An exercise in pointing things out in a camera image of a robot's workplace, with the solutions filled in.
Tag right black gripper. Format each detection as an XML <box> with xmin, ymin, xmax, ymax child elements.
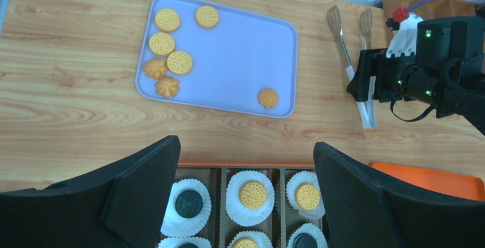
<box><xmin>347</xmin><ymin>13</ymin><xmax>484</xmax><ymax>105</ymax></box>

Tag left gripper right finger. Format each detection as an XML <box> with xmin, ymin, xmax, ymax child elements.
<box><xmin>313</xmin><ymin>142</ymin><xmax>484</xmax><ymax>247</ymax></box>

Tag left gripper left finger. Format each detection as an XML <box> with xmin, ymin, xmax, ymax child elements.
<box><xmin>1</xmin><ymin>135</ymin><xmax>181</xmax><ymax>247</ymax></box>

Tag metal tongs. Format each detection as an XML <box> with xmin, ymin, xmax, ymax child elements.
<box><xmin>326</xmin><ymin>5</ymin><xmax>377</xmax><ymax>130</ymax></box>

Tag round yellow biscuit cup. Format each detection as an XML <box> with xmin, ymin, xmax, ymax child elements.
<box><xmin>295</xmin><ymin>183</ymin><xmax>321</xmax><ymax>211</ymax></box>

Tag black sandwich cookie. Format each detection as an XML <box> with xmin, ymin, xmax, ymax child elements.
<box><xmin>292</xmin><ymin>233</ymin><xmax>318</xmax><ymax>248</ymax></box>
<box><xmin>178</xmin><ymin>243</ymin><xmax>198</xmax><ymax>248</ymax></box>
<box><xmin>174</xmin><ymin>190</ymin><xmax>204</xmax><ymax>219</ymax></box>

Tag orange box lid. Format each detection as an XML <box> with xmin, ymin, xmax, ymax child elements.
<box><xmin>369</xmin><ymin>162</ymin><xmax>484</xmax><ymax>202</ymax></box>

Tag round yellow biscuit boxed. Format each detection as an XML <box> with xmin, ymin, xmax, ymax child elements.
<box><xmin>238</xmin><ymin>181</ymin><xmax>267</xmax><ymax>210</ymax></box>

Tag lavender cookie tray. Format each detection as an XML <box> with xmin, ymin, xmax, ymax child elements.
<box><xmin>135</xmin><ymin>0</ymin><xmax>299</xmax><ymax>118</ymax></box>

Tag round yellow biscuit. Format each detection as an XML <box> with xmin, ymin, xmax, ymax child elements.
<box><xmin>195</xmin><ymin>5</ymin><xmax>220</xmax><ymax>29</ymax></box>
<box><xmin>154</xmin><ymin>8</ymin><xmax>181</xmax><ymax>33</ymax></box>
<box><xmin>231</xmin><ymin>237</ymin><xmax>259</xmax><ymax>248</ymax></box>
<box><xmin>148</xmin><ymin>32</ymin><xmax>176</xmax><ymax>57</ymax></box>
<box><xmin>166</xmin><ymin>51</ymin><xmax>193</xmax><ymax>75</ymax></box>

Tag white paper cup back-left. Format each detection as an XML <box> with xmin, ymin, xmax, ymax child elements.
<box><xmin>161</xmin><ymin>179</ymin><xmax>212</xmax><ymax>237</ymax></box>

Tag white paper cup front-right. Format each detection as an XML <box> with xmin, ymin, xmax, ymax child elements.
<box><xmin>287</xmin><ymin>223</ymin><xmax>328</xmax><ymax>248</ymax></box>

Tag white paper cup front-left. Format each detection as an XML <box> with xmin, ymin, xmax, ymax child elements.
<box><xmin>158</xmin><ymin>237</ymin><xmax>212</xmax><ymax>248</ymax></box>

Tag white paper cup back-right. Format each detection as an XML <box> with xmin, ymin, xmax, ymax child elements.
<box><xmin>285</xmin><ymin>171</ymin><xmax>325</xmax><ymax>220</ymax></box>

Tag wooden compartment organizer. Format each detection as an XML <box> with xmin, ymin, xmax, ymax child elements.
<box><xmin>382</xmin><ymin>0</ymin><xmax>484</xmax><ymax>20</ymax></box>

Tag orange compartment box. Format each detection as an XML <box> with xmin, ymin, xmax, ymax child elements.
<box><xmin>158</xmin><ymin>166</ymin><xmax>331</xmax><ymax>247</ymax></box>

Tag white paper cup front-middle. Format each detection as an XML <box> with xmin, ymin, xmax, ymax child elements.
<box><xmin>227</xmin><ymin>231</ymin><xmax>273</xmax><ymax>248</ymax></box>

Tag swirl butter cookie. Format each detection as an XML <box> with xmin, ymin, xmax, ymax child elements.
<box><xmin>257</xmin><ymin>88</ymin><xmax>279</xmax><ymax>109</ymax></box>

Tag white paper cup back-middle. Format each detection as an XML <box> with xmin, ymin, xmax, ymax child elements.
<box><xmin>225</xmin><ymin>170</ymin><xmax>276</xmax><ymax>227</ymax></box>

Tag flower butter cookie lower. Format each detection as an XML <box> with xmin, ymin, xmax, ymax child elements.
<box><xmin>155</xmin><ymin>75</ymin><xmax>180</xmax><ymax>99</ymax></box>

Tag flower butter cookie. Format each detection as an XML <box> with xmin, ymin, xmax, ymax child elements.
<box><xmin>143</xmin><ymin>58</ymin><xmax>168</xmax><ymax>79</ymax></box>
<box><xmin>155</xmin><ymin>75</ymin><xmax>180</xmax><ymax>99</ymax></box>

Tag flower butter cookie upper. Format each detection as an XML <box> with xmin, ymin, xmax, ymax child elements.
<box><xmin>143</xmin><ymin>58</ymin><xmax>168</xmax><ymax>79</ymax></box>

